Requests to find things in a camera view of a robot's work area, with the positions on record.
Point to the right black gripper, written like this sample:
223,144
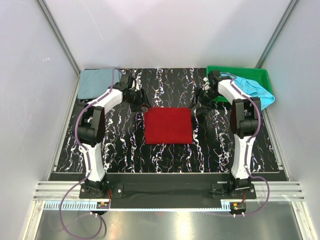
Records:
206,107

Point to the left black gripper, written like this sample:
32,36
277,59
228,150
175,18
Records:
137,107

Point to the red t shirt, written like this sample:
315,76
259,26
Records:
168,125

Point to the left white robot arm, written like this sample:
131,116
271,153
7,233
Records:
90,124

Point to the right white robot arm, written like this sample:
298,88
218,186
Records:
245,123

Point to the crumpled cyan t shirt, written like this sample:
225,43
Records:
249,87

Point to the folded grey-blue t shirt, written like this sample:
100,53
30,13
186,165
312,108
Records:
94,82

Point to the green plastic bin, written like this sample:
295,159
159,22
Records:
257,74

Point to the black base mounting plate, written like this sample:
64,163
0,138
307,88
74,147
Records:
173,191

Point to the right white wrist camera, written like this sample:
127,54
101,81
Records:
206,84

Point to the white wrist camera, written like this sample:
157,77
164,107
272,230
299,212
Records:
136,85
206,84

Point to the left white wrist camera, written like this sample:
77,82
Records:
136,85

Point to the aluminium rail frame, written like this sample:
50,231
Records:
65,195

